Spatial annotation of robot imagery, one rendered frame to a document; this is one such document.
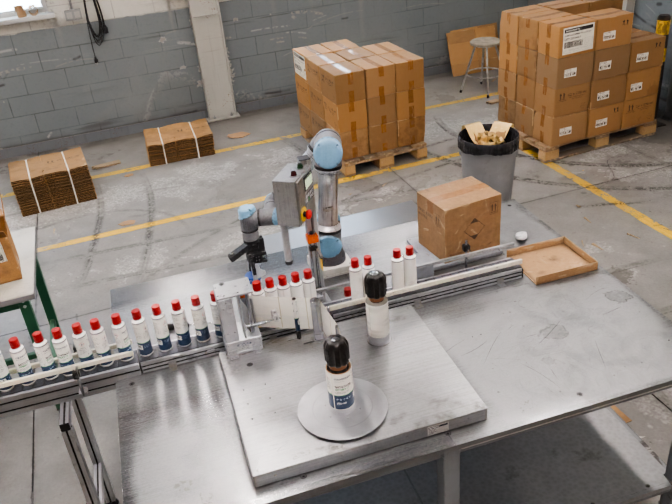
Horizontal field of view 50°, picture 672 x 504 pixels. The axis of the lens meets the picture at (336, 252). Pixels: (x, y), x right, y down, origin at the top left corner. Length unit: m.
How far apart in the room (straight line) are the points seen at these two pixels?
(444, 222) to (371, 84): 3.15
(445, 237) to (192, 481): 1.53
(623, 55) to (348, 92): 2.30
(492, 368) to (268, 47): 6.02
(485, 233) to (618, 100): 3.58
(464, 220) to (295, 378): 1.11
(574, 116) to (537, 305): 3.59
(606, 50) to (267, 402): 4.70
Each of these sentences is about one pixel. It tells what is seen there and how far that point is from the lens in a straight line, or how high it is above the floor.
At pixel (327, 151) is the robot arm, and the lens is 2.91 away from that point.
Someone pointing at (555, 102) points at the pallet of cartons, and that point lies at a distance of 6.30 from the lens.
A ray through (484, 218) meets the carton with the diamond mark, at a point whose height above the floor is 1.02.
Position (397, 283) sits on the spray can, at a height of 0.94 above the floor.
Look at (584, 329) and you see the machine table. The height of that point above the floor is 0.83.
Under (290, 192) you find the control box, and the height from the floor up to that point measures 1.43.
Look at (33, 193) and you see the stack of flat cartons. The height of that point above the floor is 0.18.
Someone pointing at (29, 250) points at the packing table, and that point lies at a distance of 4.22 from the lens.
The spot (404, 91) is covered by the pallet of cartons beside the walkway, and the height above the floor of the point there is 0.64.
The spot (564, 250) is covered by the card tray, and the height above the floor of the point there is 0.83.
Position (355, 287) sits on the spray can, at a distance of 2.94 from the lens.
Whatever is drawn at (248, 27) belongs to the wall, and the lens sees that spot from 8.12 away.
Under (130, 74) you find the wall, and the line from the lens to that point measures 8.01.
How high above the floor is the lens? 2.55
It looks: 30 degrees down
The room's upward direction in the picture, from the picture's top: 6 degrees counter-clockwise
